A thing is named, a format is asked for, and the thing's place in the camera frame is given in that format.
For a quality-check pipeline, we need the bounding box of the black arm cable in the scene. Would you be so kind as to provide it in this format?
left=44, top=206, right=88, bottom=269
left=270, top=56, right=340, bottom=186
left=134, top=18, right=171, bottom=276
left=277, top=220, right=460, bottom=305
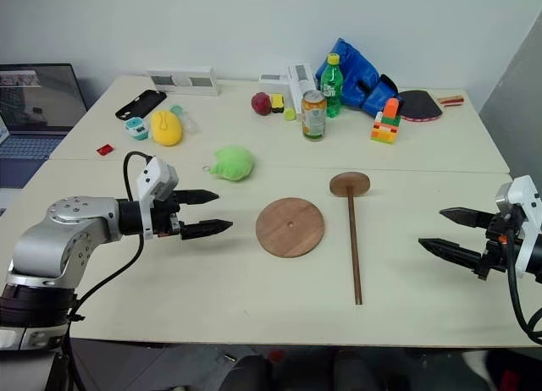
left=67, top=151, right=154, bottom=324
left=506, top=228, right=542, bottom=346

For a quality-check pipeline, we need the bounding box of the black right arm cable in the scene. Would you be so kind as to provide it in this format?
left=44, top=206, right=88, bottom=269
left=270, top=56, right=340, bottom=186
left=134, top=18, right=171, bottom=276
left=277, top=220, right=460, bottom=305
left=506, top=228, right=542, bottom=346

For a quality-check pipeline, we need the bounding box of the small flat white box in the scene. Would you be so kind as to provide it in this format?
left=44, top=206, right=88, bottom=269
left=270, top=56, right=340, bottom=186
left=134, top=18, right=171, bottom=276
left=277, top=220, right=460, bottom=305
left=258, top=72, right=293, bottom=96

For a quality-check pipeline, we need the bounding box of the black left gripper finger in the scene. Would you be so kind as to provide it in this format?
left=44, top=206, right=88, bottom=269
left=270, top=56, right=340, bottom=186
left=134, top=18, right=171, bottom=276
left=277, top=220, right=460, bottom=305
left=177, top=189, right=220, bottom=207
left=180, top=218, right=235, bottom=241

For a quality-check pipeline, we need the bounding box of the tall white box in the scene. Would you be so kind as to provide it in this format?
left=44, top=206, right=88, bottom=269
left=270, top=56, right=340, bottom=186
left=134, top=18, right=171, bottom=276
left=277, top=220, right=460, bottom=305
left=286, top=63, right=318, bottom=115

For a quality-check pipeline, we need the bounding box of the open laptop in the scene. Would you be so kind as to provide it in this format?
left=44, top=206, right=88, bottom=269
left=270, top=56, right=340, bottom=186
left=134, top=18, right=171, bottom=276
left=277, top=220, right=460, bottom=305
left=0, top=63, right=89, bottom=189

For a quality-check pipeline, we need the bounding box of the black phone case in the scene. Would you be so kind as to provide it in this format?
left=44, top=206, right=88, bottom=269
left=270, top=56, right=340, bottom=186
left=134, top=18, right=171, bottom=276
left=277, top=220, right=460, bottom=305
left=114, top=89, right=168, bottom=121

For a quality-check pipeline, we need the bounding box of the dark rounded shape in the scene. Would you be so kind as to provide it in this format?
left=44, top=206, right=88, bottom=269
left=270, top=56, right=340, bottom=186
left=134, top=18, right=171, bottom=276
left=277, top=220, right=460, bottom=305
left=218, top=354, right=273, bottom=391

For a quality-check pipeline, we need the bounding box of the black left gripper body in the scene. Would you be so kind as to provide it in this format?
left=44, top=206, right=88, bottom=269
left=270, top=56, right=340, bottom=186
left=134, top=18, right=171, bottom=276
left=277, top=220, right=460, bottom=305
left=152, top=190, right=184, bottom=240

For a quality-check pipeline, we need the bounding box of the green soda bottle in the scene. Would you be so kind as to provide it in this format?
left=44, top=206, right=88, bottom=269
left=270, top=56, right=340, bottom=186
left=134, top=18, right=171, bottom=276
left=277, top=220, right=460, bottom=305
left=320, top=53, right=343, bottom=119

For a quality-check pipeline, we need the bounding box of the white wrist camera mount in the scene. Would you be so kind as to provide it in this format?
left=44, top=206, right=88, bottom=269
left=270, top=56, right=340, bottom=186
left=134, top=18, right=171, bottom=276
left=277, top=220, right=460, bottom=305
left=135, top=156, right=181, bottom=240
left=495, top=174, right=542, bottom=282

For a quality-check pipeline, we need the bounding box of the long white box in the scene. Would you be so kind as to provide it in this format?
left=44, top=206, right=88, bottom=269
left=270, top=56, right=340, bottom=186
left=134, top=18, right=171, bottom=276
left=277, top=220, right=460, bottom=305
left=147, top=66, right=220, bottom=96

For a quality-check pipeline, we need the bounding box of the orange drink can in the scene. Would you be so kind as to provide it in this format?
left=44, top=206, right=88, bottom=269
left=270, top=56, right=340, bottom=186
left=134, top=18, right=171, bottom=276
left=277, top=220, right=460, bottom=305
left=301, top=89, right=328, bottom=142

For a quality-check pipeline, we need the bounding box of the round wooden base disc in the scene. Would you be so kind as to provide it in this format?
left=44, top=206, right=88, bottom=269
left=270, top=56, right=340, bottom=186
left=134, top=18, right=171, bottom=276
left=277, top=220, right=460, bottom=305
left=255, top=197, right=326, bottom=259

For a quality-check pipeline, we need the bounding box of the orange toy brick building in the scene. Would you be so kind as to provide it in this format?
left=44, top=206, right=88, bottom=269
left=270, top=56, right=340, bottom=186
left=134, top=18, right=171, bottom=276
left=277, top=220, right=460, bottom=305
left=370, top=96, right=401, bottom=145

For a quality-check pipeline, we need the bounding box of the grey partition panel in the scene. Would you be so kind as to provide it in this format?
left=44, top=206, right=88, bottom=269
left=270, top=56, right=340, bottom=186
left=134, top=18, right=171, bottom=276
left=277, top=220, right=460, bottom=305
left=478, top=26, right=542, bottom=179

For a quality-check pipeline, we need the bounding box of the black table tennis paddle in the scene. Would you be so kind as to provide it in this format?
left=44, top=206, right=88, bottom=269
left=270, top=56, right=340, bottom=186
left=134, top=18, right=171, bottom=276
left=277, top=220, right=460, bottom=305
left=395, top=89, right=466, bottom=124

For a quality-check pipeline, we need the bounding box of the small teal white box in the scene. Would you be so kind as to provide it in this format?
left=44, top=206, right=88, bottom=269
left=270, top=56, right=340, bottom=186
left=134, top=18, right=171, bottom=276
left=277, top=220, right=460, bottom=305
left=123, top=116, right=152, bottom=141

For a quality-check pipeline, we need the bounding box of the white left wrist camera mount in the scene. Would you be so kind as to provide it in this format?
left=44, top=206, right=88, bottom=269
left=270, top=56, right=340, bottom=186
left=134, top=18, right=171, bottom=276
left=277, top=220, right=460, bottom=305
left=135, top=156, right=181, bottom=240

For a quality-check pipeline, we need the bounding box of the yellow plush toy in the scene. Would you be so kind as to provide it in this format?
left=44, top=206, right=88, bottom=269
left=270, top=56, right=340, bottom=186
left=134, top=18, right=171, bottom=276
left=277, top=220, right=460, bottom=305
left=149, top=109, right=184, bottom=147

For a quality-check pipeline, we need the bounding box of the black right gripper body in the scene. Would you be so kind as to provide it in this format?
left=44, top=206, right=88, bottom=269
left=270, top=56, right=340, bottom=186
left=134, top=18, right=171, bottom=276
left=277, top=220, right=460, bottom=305
left=473, top=204, right=528, bottom=281

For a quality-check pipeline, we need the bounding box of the green plush toy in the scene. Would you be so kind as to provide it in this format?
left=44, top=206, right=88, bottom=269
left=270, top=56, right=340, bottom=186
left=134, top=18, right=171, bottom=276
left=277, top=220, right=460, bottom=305
left=210, top=145, right=256, bottom=183

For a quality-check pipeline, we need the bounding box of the red toy apple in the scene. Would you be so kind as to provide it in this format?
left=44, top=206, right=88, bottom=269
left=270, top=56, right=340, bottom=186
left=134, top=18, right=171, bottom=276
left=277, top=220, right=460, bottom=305
left=251, top=91, right=274, bottom=117

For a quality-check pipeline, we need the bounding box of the wooden rod with base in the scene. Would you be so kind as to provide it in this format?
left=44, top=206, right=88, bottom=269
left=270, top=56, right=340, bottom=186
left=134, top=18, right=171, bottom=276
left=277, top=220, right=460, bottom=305
left=329, top=171, right=372, bottom=306

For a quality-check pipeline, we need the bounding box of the clear plastic packet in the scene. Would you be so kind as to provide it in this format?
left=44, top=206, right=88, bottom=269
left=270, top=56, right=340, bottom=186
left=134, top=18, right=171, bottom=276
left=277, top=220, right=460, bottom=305
left=180, top=111, right=201, bottom=134

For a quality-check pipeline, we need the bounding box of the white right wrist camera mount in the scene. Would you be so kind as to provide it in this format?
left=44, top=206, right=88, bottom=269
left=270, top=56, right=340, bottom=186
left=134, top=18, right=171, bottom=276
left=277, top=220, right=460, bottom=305
left=495, top=174, right=542, bottom=282

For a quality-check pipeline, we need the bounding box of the blue bag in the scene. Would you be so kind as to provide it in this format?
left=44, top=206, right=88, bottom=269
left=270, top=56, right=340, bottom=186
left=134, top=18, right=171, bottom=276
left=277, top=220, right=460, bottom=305
left=326, top=37, right=400, bottom=115

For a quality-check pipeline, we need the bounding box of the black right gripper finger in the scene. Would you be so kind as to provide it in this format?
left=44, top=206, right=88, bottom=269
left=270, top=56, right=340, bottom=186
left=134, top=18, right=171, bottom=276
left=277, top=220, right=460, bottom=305
left=418, top=237, right=486, bottom=274
left=439, top=207, right=493, bottom=230

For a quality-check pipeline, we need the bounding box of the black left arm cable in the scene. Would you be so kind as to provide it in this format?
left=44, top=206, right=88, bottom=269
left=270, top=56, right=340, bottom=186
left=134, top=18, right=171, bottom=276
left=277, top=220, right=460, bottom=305
left=67, top=151, right=154, bottom=324

